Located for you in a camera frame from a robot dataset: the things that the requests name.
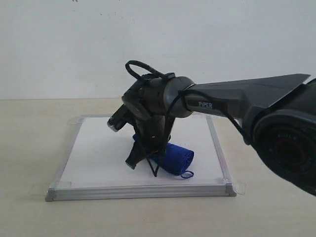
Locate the clear tape front right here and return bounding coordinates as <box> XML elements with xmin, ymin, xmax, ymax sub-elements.
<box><xmin>219</xmin><ymin>178</ymin><xmax>247</xmax><ymax>197</ymax></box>

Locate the white whiteboard with aluminium frame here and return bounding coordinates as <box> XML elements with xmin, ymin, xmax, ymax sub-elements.
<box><xmin>45</xmin><ymin>114</ymin><xmax>236</xmax><ymax>202</ymax></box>

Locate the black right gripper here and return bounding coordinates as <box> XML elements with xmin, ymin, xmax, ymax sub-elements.
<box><xmin>125</xmin><ymin>115</ymin><xmax>175</xmax><ymax>169</ymax></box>

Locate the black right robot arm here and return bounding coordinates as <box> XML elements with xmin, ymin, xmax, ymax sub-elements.
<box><xmin>122</xmin><ymin>74</ymin><xmax>316</xmax><ymax>195</ymax></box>

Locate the clear tape front left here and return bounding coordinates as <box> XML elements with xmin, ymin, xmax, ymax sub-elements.
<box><xmin>29</xmin><ymin>182</ymin><xmax>72</xmax><ymax>196</ymax></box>

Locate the black wrist camera with heatsink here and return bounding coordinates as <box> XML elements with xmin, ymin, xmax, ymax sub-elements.
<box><xmin>107</xmin><ymin>105</ymin><xmax>132</xmax><ymax>132</ymax></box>

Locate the blue cloth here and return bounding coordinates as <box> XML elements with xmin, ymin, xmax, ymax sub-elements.
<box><xmin>132</xmin><ymin>136</ymin><xmax>195</xmax><ymax>179</ymax></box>

